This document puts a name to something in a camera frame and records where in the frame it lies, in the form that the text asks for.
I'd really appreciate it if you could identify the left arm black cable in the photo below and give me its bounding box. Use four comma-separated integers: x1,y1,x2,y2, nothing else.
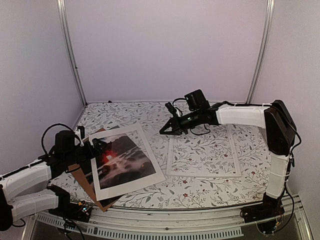
41,122,76,156

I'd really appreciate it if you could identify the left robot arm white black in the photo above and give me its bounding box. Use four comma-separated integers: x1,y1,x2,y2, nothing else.
0,130,108,231

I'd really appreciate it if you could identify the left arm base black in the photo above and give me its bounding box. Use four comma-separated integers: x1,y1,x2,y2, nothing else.
48,201,92,223

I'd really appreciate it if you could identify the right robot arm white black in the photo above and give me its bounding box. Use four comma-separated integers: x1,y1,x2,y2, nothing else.
159,89,302,222

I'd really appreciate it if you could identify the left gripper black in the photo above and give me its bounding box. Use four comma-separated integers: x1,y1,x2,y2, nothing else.
65,138,108,167

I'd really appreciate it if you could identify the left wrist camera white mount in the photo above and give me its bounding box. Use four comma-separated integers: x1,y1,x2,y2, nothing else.
74,125,85,147

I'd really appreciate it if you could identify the brown cardboard backing board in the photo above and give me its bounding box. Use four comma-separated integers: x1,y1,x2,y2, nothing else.
67,127,114,213

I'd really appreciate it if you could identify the white mat with clear sheet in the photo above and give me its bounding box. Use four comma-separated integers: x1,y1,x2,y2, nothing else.
88,123,166,201

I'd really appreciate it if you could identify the aluminium corner post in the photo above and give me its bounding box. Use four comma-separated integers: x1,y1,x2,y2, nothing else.
245,0,276,104
56,0,88,108

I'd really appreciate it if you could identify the left aluminium corner post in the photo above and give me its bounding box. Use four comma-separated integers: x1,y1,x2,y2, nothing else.
56,0,88,108

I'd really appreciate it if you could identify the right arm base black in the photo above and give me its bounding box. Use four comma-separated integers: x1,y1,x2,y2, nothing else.
239,202,285,235

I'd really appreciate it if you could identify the white picture frame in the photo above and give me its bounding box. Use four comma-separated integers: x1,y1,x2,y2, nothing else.
166,125,242,178

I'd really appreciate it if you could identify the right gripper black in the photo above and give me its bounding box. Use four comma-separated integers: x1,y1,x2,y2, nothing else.
159,109,202,136

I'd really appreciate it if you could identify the right aluminium corner post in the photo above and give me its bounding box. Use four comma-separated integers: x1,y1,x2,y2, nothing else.
245,0,276,104

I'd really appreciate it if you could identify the front aluminium slotted rail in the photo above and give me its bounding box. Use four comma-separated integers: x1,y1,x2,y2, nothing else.
21,194,318,240

